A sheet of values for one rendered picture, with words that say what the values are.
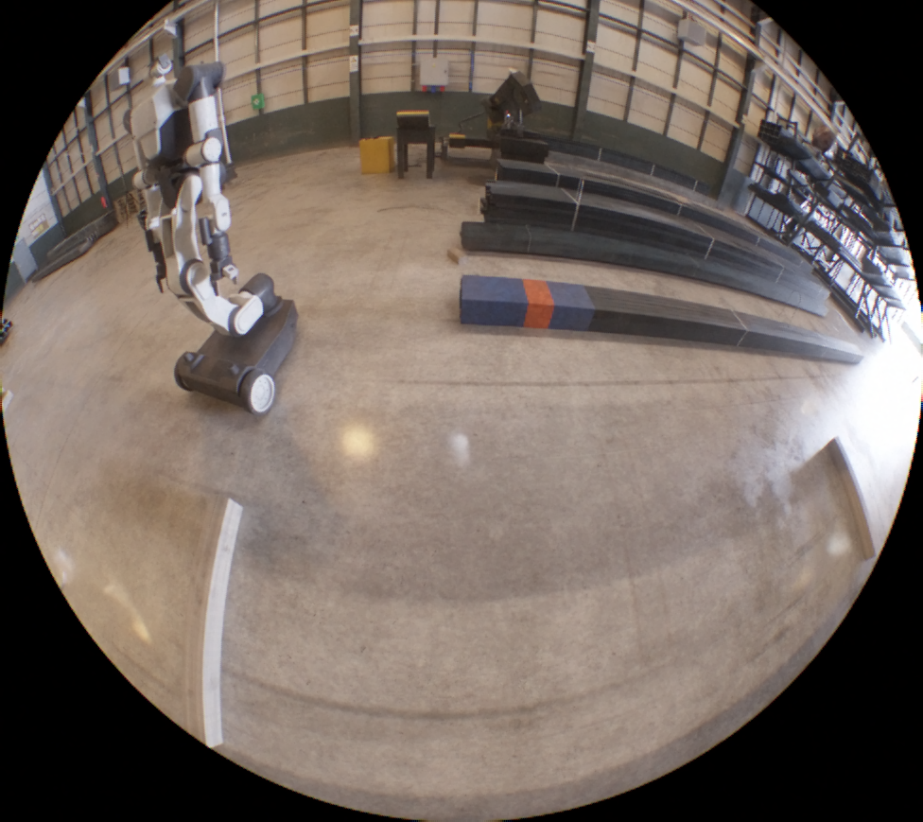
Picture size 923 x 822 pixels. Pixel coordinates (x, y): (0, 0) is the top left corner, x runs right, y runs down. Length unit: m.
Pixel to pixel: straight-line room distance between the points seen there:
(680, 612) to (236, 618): 1.55
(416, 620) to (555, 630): 0.44
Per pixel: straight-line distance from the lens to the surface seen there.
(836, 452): 2.92
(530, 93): 4.33
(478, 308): 1.61
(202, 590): 1.26
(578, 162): 7.78
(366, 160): 5.22
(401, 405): 1.32
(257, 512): 1.29
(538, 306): 1.64
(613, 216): 2.83
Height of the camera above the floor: 1.07
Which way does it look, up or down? 46 degrees down
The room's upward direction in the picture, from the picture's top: 4 degrees clockwise
